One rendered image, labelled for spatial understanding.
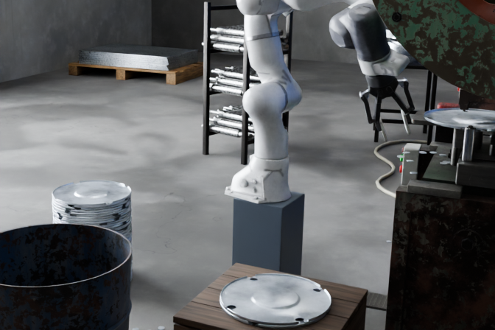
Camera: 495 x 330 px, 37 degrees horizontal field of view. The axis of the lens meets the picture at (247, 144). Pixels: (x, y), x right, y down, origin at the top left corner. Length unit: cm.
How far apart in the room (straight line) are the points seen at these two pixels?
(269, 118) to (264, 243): 42
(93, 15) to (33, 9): 113
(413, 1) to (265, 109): 72
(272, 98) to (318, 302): 68
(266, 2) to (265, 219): 69
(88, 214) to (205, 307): 89
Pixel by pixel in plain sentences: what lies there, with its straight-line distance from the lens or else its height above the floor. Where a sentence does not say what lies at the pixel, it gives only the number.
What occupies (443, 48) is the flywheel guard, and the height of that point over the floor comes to 103.
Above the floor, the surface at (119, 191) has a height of 35.
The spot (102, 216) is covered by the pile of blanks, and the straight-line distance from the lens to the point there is 274.
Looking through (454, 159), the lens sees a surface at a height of 67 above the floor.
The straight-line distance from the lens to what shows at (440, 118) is 224.
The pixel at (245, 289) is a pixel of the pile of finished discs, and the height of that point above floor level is 36.
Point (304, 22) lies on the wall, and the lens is 920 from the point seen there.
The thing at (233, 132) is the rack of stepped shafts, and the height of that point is 17.
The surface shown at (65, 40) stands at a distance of 827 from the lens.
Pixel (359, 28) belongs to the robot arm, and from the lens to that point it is 192.
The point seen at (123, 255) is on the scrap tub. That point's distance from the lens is 207.
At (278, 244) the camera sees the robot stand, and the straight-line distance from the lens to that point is 243.
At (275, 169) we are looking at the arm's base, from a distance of 241.
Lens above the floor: 123
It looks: 14 degrees down
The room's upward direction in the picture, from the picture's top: 2 degrees clockwise
